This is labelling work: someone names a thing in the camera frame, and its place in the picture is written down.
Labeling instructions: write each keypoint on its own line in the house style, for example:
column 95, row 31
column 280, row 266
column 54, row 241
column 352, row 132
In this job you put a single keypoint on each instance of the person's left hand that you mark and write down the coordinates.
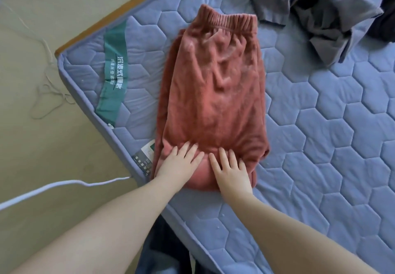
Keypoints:
column 179, row 166

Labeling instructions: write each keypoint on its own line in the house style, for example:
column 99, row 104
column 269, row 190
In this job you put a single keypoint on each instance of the person's right hand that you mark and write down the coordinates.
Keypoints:
column 231, row 175

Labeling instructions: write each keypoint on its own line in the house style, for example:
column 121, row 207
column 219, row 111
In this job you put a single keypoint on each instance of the pink red garment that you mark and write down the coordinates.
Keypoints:
column 213, row 92

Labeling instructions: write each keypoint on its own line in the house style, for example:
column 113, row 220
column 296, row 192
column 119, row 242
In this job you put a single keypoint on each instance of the blue quilted mattress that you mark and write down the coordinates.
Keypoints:
column 333, row 135

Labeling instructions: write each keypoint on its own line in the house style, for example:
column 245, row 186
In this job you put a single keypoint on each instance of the grey printed t-shirt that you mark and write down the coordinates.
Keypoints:
column 333, row 17

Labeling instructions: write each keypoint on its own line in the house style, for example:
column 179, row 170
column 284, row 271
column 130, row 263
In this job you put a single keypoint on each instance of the dark purple garment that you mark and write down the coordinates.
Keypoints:
column 386, row 11

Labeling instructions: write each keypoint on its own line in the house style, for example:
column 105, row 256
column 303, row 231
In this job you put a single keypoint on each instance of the person's right forearm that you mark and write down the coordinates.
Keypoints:
column 296, row 240

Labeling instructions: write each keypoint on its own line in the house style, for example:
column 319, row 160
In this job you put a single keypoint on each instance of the person's left forearm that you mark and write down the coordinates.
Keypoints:
column 99, row 233

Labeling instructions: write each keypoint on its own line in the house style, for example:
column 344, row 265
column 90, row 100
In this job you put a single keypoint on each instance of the person's dark trouser leg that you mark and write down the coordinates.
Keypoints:
column 163, row 249

